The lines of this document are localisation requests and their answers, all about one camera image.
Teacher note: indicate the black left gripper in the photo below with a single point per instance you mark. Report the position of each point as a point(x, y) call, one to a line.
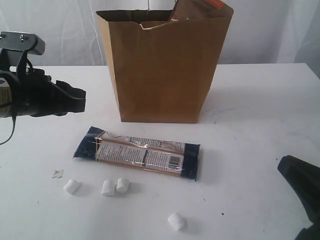
point(28, 91)

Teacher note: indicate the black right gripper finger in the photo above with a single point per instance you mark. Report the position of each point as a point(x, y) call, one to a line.
point(304, 178)
point(310, 233)

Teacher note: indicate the white marshmallow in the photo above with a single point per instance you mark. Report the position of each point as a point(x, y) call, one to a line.
point(122, 185)
point(176, 221)
point(71, 186)
point(108, 188)

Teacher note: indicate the long noodle package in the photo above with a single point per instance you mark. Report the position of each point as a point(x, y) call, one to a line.
point(167, 157)

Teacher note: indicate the large brown paper bag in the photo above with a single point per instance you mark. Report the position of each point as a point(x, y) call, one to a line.
point(161, 71)

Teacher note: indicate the torn paper scrap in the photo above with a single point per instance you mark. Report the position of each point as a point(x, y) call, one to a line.
point(58, 174)

